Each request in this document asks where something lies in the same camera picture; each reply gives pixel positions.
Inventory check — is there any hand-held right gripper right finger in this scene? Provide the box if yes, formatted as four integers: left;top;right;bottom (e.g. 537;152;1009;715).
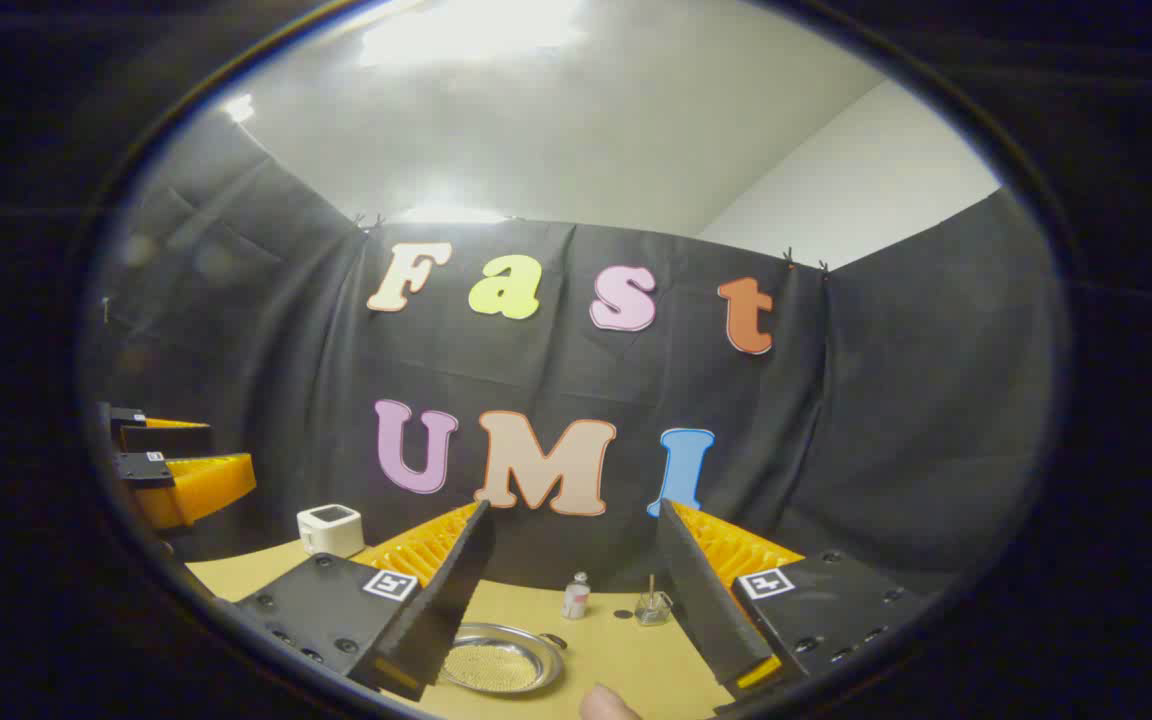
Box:
656;497;929;715

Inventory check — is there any pile of yellow soybeans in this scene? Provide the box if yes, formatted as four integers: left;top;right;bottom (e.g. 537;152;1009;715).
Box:
451;642;543;693

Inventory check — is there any white toaster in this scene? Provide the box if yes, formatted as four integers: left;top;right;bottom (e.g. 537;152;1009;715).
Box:
296;504;365;559

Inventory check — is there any stainless steel pot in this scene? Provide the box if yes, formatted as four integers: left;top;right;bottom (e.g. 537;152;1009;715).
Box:
439;622;568;697

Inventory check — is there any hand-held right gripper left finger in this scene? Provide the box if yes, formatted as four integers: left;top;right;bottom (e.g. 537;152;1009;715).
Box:
219;499;495;703

